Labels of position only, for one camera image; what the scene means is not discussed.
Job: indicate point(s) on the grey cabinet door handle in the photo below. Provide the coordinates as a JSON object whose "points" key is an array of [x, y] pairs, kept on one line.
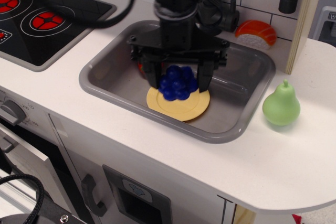
{"points": [[88, 185]]}

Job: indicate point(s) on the grey appliance background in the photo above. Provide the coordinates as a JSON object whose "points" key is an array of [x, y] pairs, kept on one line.
{"points": [[325, 28]]}

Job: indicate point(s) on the blue toy blueberries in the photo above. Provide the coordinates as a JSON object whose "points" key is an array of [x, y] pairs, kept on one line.
{"points": [[178, 83]]}

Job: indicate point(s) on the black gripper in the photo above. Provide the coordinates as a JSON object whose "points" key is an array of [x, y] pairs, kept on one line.
{"points": [[180, 42]]}

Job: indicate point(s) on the grey oven knob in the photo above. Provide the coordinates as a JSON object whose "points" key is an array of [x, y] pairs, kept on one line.
{"points": [[12, 113]]}

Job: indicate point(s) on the wooden side panel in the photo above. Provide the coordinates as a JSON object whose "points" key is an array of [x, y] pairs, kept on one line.
{"points": [[305, 19]]}

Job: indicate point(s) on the grey dishwasher panel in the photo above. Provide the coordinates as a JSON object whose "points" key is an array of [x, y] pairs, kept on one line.
{"points": [[137, 201]]}

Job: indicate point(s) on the grey toy sink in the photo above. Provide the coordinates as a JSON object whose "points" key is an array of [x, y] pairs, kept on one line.
{"points": [[235, 89]]}

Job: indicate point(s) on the grey oven door handle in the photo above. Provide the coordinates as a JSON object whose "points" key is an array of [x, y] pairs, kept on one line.
{"points": [[7, 144]]}

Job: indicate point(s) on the green toy pear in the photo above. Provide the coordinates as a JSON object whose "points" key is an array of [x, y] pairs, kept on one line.
{"points": [[282, 107]]}

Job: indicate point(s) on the salmon sushi toy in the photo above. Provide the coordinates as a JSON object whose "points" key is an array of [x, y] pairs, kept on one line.
{"points": [[256, 33]]}

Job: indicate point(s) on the black toy stovetop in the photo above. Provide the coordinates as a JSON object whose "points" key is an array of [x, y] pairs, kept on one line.
{"points": [[34, 37]]}

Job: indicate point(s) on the yellow toy plate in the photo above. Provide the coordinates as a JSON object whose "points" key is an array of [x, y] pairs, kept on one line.
{"points": [[182, 110]]}

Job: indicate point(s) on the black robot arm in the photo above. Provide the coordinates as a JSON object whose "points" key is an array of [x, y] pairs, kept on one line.
{"points": [[177, 11]]}

